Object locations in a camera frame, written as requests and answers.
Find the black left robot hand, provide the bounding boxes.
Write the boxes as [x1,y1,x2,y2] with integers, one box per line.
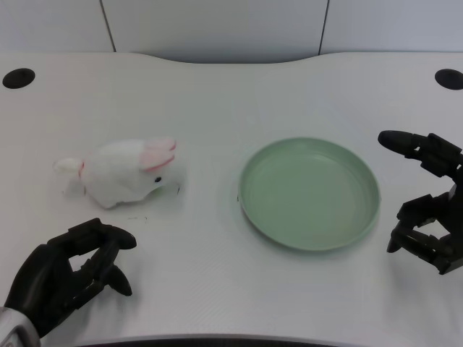
[2,217,138,339]

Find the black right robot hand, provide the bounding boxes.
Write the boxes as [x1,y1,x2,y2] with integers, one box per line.
[377,129,463,275]

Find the white rabbit doll pink ears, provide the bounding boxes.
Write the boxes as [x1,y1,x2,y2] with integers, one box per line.
[52,136,182,210]

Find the green round plate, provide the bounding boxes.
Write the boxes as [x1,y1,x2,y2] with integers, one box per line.
[237,136,382,252]

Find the black round cable grommet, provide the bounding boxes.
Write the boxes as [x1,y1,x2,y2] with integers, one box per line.
[433,68,463,90]
[1,67,36,89]

